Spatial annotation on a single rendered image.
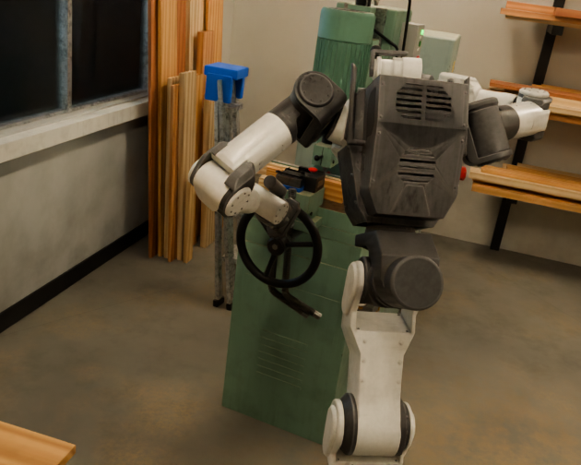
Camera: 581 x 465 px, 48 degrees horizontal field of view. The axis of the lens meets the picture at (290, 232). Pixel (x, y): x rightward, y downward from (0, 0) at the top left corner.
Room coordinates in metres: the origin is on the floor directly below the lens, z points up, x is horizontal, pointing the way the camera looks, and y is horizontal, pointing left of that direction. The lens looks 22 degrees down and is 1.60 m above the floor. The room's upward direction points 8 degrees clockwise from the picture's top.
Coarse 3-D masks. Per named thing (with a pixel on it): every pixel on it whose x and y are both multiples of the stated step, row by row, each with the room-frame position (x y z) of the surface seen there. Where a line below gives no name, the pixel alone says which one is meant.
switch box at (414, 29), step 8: (416, 24) 2.39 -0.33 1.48; (400, 32) 2.41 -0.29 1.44; (408, 32) 2.40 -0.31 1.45; (416, 32) 2.39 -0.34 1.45; (400, 40) 2.40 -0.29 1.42; (408, 40) 2.40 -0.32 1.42; (416, 40) 2.39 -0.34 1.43; (400, 48) 2.40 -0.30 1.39; (408, 48) 2.39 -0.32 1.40; (416, 48) 2.40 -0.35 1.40; (400, 56) 2.40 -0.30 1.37; (408, 56) 2.39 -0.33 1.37
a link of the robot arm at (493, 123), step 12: (492, 108) 1.57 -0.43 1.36; (504, 108) 1.63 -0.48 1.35; (468, 120) 1.57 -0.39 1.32; (480, 120) 1.56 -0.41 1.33; (492, 120) 1.56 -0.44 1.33; (504, 120) 1.59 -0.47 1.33; (516, 120) 1.62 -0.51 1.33; (480, 132) 1.55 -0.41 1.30; (492, 132) 1.55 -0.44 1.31; (504, 132) 1.57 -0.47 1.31; (516, 132) 1.63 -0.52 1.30; (480, 144) 1.55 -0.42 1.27; (492, 144) 1.54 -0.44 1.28; (504, 144) 1.54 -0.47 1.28; (480, 156) 1.54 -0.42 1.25
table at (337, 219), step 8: (256, 176) 2.26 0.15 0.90; (328, 200) 2.10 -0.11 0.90; (320, 208) 2.02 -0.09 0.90; (328, 208) 2.02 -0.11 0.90; (336, 208) 2.03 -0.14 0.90; (320, 216) 2.02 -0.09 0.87; (328, 216) 2.01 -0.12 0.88; (336, 216) 2.00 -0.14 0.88; (344, 216) 1.99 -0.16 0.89; (296, 224) 1.94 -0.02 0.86; (320, 224) 2.00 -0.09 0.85; (328, 224) 2.00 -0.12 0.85; (336, 224) 2.00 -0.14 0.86; (344, 224) 1.99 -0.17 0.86; (352, 232) 1.97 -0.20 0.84; (360, 232) 1.97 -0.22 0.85
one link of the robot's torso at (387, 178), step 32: (352, 64) 1.49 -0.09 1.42; (352, 96) 1.46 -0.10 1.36; (384, 96) 1.38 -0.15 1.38; (416, 96) 1.53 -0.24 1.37; (448, 96) 1.41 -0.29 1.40; (352, 128) 1.43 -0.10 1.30; (384, 128) 1.35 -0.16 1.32; (416, 128) 1.36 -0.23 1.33; (448, 128) 1.38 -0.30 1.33; (352, 160) 1.42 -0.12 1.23; (384, 160) 1.34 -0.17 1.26; (416, 160) 1.36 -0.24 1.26; (448, 160) 1.37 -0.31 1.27; (352, 192) 1.42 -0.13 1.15; (384, 192) 1.33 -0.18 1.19; (416, 192) 1.34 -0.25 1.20; (448, 192) 1.35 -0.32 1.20; (352, 224) 1.48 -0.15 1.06; (384, 224) 1.40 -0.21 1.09; (416, 224) 1.39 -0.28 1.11
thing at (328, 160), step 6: (318, 144) 2.17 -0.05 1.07; (324, 144) 2.18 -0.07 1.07; (330, 144) 2.19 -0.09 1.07; (318, 150) 2.15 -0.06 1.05; (324, 150) 2.14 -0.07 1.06; (330, 150) 2.14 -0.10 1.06; (324, 156) 2.14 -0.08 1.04; (330, 156) 2.14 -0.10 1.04; (312, 162) 2.16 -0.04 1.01; (318, 162) 2.15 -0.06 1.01; (324, 162) 2.14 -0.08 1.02; (330, 162) 2.14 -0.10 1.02; (336, 162) 2.19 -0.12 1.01
